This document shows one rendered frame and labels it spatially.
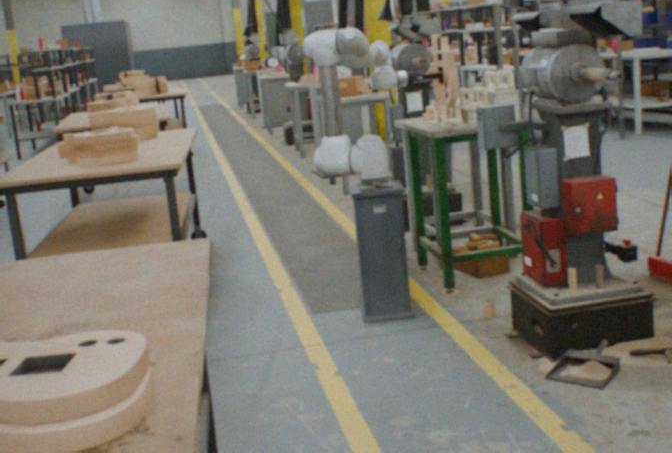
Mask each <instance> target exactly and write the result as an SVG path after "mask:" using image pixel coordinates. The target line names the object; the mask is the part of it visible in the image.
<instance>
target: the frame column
mask: <svg viewBox="0 0 672 453"><path fill-rule="evenodd" d="M602 110H603V109H600V110H592V111H584V112H574V113H566V114H559V113H553V112H547V111H541V110H536V111H537V113H538V115H539V118H540V120H541V121H546V122H549V131H546V132H541V137H542V145H546V146H550V147H554V148H557V159H558V179H559V199H560V207H554V208H548V210H547V211H549V212H551V213H554V214H556V215H558V216H561V217H562V198H561V180H564V179H572V178H581V177H588V176H591V174H592V171H593V168H594V159H595V151H596V144H597V138H598V135H599V133H600V119H599V118H600V116H601V113H602ZM598 172H599V175H602V168H601V150H600V158H599V167H598ZM600 244H605V240H604V233H597V234H590V235H583V236H575V237H574V236H572V235H569V234H567V233H566V250H567V270H568V268H575V276H576V284H578V283H586V282H592V281H596V274H595V265H597V264H601V265H603V280H605V278H612V277H613V275H612V273H611V271H610V269H609V267H608V265H607V261H606V257H605V253H603V254H600Z"/></svg>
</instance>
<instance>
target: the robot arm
mask: <svg viewBox="0 0 672 453"><path fill-rule="evenodd" d="M303 48H304V53H305V54H306V56H307V57H309V58H312V60H313V62H314V64H315V65H316V66H317V67H318V68H317V69H318V78H319V87H321V96H322V104H323V112H324V121H325V131H326V136H325V137H324V139H323V140H322V145H321V147H318V148H317V149H316V151H315V153H314V164H315V168H316V169H317V170H318V171H321V172H323V173H325V174H329V175H351V174H356V175H360V177H361V183H359V184H358V187H360V191H368V190H378V189H388V188H395V185H392V184H391V181H390V180H389V165H388V156H387V150H386V147H385V145H384V142H383V141H382V139H381V138H380V137H379V136H373V135H368V136H363V137H362V138H360V139H359V140H358V142H356V145H351V142H350V140H349V138H348V137H347V136H346V135H345V134H344V126H343V117H342V108H341V99H340V88H339V79H338V70H337V64H338V62H339V58H340V56H341V55H353V56H355V57H358V58H359V59H361V60H362V61H364V62H367V63H369V62H372V65H373V66H374V69H375V73H372V74H371V75H370V76H369V83H370V86H371V88H373V89H391V88H395V87H402V86H406V85H410V84H413V82H414V80H415V81H419V80H424V79H435V80H436V79H437V78H443V73H439V72H438V73H432V72H429V74H415V75H413V73H412V72H405V71H397V72H393V70H392V67H391V57H390V53H389V48H388V46H387V44H386V43H385V42H384V41H381V40H378V41H375V42H374V43H373V44H372V45H370V46H369V43H368V41H367V38H366V37H365V36H364V35H363V33H362V32H360V31H359V30H356V29H354V28H345V29H340V30H324V31H318V32H315V33H313V34H310V35H309V36H307V37H306V38H305V39H304V43H303Z"/></svg>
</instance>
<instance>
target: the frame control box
mask: <svg viewBox="0 0 672 453"><path fill-rule="evenodd" d="M476 114H477V130H478V145H479V148H481V149H484V150H491V149H499V148H501V150H502V156H503V157H504V158H510V157H511V156H513V155H514V154H515V153H516V152H517V151H518V150H519V149H521V148H522V147H523V146H524V145H525V144H527V143H528V142H530V141H531V142H532V146H533V139H532V138H528V139H526V140H525V141H524V142H522V143H521V144H520V145H519V146H518V147H517V148H516V149H514V150H513V151H512V152H511V153H510V154H508V155H505V151H507V148H508V147H516V146H517V135H516V131H512V132H503V133H500V132H498V123H503V122H512V121H516V117H515V105H514V104H509V103H503V104H494V105H486V106H477V107H476Z"/></svg>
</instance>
